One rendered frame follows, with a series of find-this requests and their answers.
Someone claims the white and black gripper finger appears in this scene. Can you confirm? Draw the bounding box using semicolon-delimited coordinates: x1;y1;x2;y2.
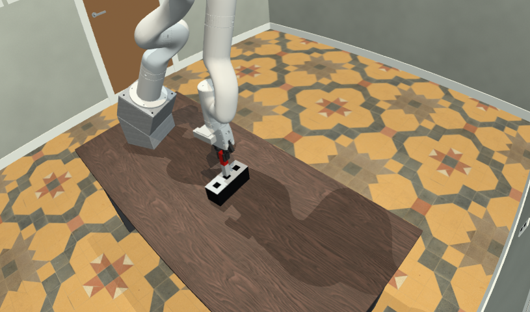
212;144;222;159
222;140;235;162

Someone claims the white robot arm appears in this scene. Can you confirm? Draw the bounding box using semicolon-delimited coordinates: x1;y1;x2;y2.
129;0;238;145

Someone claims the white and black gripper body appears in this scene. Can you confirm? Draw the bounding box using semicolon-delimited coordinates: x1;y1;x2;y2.
213;123;235;150

